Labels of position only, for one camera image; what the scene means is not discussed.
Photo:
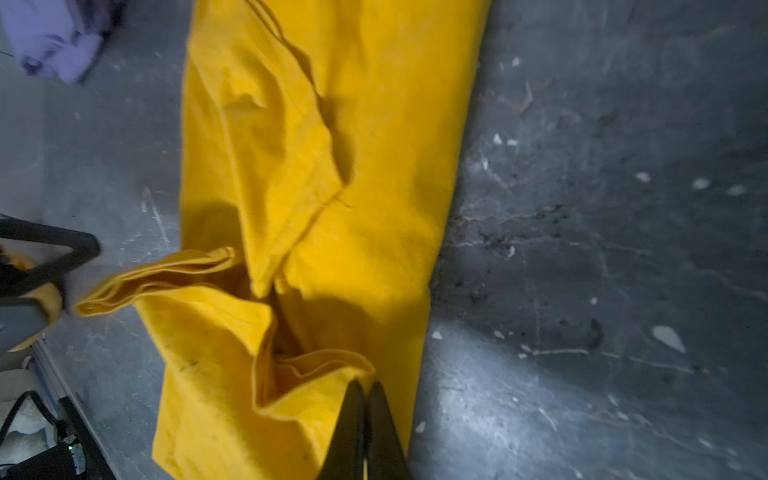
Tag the folded purple t-shirt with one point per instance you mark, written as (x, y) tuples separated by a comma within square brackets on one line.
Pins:
[(61, 39)]

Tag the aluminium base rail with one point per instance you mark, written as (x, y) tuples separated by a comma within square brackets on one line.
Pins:
[(44, 435)]

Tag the yellow t-shirt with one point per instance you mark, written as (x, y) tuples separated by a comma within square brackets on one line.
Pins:
[(320, 148)]

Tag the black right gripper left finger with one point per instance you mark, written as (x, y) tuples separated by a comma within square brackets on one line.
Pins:
[(345, 459)]

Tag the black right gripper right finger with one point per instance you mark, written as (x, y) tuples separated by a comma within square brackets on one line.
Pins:
[(385, 457)]

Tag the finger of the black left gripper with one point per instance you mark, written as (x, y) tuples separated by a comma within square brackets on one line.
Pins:
[(15, 283), (82, 246)]

